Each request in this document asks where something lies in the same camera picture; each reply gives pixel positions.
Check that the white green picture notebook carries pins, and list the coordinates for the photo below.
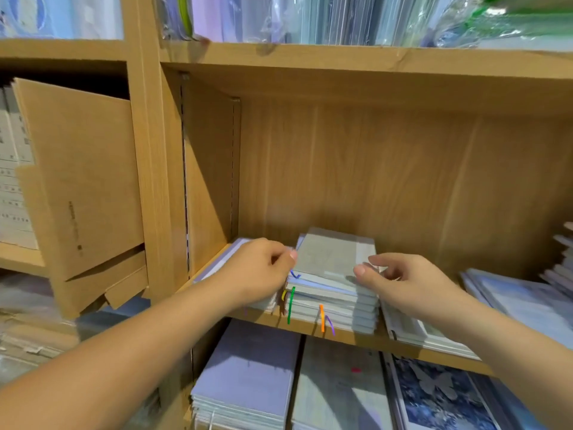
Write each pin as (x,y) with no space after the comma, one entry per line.
(421,334)

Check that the person's left forearm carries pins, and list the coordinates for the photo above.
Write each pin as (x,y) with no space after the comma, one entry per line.
(98,362)

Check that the large plain lilac notebook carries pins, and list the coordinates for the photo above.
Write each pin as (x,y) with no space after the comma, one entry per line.
(246,371)

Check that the stack of sage cover notebooks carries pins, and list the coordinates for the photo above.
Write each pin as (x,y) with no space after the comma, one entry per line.
(331,259)

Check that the blue butterfly cover notebook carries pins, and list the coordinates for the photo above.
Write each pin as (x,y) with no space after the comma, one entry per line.
(439,394)

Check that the person's left hand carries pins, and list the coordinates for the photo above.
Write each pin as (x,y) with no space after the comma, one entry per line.
(251,273)

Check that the pastel grid pattern notebook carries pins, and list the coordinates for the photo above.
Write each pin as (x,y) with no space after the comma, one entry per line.
(340,389)

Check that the person's right hand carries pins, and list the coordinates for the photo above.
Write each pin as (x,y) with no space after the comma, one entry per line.
(416,286)

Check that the stack of flat wrapped packets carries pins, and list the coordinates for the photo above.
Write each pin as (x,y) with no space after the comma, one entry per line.
(36,327)

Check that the blue white packaged items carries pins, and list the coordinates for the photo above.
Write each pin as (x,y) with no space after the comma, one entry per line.
(58,15)

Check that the lilac cover notebook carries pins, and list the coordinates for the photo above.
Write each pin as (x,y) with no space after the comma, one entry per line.
(219,257)

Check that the wooden shelf unit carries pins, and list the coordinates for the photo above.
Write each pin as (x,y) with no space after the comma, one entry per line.
(358,58)

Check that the white file boxes row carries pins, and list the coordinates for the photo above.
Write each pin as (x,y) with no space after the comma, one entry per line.
(16,174)

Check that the row of plastic wrapped folders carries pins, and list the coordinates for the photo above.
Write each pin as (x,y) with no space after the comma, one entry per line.
(304,18)

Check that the person's right forearm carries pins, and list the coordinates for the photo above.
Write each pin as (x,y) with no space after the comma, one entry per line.
(519,353)

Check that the pile of small notebooks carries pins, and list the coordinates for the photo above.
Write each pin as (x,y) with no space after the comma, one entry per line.
(528,300)

